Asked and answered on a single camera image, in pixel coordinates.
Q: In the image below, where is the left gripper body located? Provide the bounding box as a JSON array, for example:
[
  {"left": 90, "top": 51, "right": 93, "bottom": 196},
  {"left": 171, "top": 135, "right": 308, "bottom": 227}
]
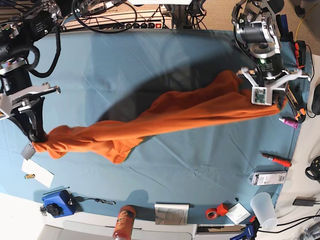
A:
[{"left": 236, "top": 67, "right": 310, "bottom": 106}]

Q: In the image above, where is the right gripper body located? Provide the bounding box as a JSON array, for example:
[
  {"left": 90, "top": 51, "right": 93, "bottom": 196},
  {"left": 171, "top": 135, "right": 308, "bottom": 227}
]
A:
[{"left": 0, "top": 83, "right": 61, "bottom": 120}]

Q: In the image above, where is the orange t-shirt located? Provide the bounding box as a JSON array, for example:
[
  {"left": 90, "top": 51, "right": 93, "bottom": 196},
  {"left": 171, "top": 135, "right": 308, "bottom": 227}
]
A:
[{"left": 34, "top": 70, "right": 280, "bottom": 164}]

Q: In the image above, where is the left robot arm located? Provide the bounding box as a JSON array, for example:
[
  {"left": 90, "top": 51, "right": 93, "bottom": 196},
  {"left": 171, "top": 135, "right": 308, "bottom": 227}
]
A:
[{"left": 231, "top": 0, "right": 310, "bottom": 109}]

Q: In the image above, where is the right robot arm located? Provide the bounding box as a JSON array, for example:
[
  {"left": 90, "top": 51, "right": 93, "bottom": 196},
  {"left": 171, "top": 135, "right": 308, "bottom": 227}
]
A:
[{"left": 0, "top": 0, "right": 67, "bottom": 142}]

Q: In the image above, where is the grey remote control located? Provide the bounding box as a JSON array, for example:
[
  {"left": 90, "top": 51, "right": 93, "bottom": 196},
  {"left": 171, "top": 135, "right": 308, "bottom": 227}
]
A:
[{"left": 21, "top": 142, "right": 36, "bottom": 160}]

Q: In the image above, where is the orange utility knife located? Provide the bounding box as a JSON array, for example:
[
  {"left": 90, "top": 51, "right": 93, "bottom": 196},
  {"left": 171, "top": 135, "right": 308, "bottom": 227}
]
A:
[{"left": 286, "top": 85, "right": 306, "bottom": 124}]

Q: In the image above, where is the purple glue tube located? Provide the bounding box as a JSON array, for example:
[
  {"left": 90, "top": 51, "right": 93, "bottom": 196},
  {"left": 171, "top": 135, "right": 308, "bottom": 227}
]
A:
[{"left": 279, "top": 118, "right": 299, "bottom": 129}]

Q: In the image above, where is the black computer mouse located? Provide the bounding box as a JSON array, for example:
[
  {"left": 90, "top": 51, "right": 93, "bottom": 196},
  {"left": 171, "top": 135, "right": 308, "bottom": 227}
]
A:
[{"left": 311, "top": 84, "right": 320, "bottom": 116}]

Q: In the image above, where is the white paper sheet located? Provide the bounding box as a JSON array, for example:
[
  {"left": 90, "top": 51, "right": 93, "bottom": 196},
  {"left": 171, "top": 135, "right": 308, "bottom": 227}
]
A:
[{"left": 21, "top": 159, "right": 54, "bottom": 188}]

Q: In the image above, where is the yellow AA battery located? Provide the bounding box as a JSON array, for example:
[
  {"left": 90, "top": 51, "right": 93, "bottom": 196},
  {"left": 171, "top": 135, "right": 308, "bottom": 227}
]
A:
[{"left": 24, "top": 174, "right": 36, "bottom": 179}]

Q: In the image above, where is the orange black clamp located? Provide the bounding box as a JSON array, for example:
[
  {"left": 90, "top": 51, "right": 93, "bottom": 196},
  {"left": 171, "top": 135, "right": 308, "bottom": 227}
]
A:
[{"left": 294, "top": 40, "right": 307, "bottom": 70}]

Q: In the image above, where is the blue bar clamp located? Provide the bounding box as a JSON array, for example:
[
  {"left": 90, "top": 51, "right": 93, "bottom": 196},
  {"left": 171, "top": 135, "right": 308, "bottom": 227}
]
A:
[{"left": 276, "top": 14, "right": 294, "bottom": 43}]

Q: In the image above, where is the red screwdriver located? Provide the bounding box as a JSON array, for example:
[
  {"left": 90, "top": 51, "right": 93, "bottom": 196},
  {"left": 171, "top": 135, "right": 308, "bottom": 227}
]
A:
[{"left": 259, "top": 152, "right": 292, "bottom": 168}]

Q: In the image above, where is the blue box with knob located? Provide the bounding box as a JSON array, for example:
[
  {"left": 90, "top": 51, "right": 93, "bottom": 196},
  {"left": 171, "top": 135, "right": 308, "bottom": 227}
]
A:
[{"left": 41, "top": 190, "right": 76, "bottom": 218}]

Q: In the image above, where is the packaged bit set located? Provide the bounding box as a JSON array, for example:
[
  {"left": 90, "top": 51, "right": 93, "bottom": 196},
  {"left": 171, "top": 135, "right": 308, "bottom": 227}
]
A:
[{"left": 247, "top": 170, "right": 287, "bottom": 186}]

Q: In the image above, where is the blue table cloth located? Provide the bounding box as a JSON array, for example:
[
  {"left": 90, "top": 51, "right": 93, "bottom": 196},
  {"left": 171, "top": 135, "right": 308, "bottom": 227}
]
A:
[{"left": 0, "top": 30, "right": 300, "bottom": 224}]

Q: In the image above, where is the black power adapter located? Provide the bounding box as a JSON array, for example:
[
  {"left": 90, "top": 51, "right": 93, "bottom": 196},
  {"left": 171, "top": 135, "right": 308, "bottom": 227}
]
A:
[{"left": 292, "top": 197, "right": 317, "bottom": 207}]

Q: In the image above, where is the translucent plastic cup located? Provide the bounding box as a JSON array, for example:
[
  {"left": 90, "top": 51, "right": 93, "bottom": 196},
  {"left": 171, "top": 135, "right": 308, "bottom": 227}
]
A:
[{"left": 250, "top": 192, "right": 278, "bottom": 231}]

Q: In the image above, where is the small red cube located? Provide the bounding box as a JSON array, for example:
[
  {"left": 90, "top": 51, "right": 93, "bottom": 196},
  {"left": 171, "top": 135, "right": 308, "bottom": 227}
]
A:
[{"left": 216, "top": 203, "right": 229, "bottom": 216}]

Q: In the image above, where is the white card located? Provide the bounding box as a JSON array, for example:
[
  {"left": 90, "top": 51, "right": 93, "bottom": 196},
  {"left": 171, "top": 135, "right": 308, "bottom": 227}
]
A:
[{"left": 226, "top": 203, "right": 251, "bottom": 225}]

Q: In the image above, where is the orange drink bottle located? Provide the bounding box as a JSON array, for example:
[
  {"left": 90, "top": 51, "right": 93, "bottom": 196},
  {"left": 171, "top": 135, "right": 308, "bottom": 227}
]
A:
[{"left": 112, "top": 205, "right": 136, "bottom": 240}]

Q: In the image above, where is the black power strip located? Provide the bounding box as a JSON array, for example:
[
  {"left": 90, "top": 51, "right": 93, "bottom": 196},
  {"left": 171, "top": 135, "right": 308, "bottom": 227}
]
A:
[{"left": 114, "top": 21, "right": 171, "bottom": 30}]

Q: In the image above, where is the red tape roll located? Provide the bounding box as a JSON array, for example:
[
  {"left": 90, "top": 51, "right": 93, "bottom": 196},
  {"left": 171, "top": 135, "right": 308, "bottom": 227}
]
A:
[{"left": 205, "top": 208, "right": 219, "bottom": 220}]

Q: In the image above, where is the blue clamp at bottom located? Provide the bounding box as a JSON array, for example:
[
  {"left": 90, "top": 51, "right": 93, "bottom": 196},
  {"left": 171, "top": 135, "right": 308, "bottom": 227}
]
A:
[{"left": 230, "top": 215, "right": 260, "bottom": 240}]

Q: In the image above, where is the grey notebook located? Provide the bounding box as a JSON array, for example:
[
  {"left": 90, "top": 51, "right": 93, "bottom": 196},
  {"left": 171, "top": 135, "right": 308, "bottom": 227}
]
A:
[{"left": 154, "top": 203, "right": 190, "bottom": 226}]

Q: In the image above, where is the black lanyard with carabiner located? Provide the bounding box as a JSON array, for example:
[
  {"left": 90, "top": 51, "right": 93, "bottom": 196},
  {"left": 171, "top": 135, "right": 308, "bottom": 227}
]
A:
[{"left": 74, "top": 196, "right": 117, "bottom": 206}]

